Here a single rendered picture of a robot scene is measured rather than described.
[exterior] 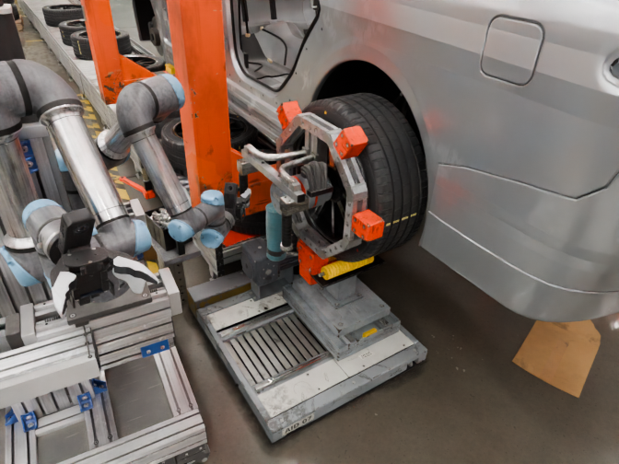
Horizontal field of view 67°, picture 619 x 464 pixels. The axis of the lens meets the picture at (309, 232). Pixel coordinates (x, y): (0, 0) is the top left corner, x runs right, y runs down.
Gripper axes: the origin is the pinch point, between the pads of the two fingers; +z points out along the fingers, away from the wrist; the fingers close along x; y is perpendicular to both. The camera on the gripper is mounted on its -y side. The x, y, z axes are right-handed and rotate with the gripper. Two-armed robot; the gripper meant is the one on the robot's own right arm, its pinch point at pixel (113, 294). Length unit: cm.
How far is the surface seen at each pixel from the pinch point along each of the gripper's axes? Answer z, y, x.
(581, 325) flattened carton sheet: 29, 91, -227
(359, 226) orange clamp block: -26, 25, -94
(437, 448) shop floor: 19, 109, -114
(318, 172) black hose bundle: -41, 9, -85
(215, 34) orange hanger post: -103, -23, -83
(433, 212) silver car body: -11, 17, -114
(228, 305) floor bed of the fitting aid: -95, 104, -93
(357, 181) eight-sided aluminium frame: -34, 12, -98
